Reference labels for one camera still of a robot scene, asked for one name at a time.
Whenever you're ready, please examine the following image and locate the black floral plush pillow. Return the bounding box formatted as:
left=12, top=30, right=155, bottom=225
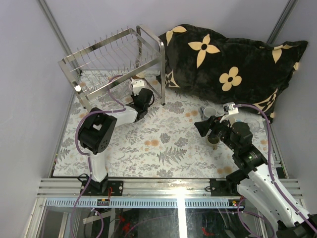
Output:
left=159, top=24, right=308, bottom=121

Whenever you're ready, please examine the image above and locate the steel two-tier dish rack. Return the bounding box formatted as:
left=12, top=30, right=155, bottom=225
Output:
left=58, top=24, right=165, bottom=111

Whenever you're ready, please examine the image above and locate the floral patterned table mat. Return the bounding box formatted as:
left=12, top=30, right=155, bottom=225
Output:
left=51, top=70, right=280, bottom=179

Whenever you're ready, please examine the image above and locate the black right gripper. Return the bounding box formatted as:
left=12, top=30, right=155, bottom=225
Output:
left=194, top=114, right=238, bottom=153

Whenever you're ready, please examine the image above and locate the aluminium front rail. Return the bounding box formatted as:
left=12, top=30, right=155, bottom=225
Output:
left=37, top=177, right=304, bottom=209

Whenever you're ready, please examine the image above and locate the blue textured square mug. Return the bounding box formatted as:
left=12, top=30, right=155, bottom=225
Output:
left=200, top=107, right=217, bottom=119

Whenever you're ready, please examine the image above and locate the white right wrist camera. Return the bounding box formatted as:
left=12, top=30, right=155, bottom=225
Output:
left=220, top=102, right=239, bottom=122

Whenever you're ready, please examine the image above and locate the olive green ceramic mug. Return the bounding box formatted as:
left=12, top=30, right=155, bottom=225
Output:
left=206, top=135, right=220, bottom=150

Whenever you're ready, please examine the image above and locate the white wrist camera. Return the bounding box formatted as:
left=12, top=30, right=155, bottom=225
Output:
left=220, top=102, right=239, bottom=122
left=131, top=79, right=146, bottom=96

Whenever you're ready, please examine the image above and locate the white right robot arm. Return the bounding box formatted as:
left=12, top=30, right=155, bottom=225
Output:
left=194, top=116, right=317, bottom=238

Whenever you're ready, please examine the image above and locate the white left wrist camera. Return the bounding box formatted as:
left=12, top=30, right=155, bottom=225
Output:
left=131, top=79, right=146, bottom=96

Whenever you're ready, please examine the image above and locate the clear faceted drinking glass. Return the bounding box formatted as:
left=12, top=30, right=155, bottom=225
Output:
left=244, top=118, right=261, bottom=133

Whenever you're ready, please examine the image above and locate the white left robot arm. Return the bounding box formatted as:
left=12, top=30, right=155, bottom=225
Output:
left=76, top=88, right=155, bottom=196

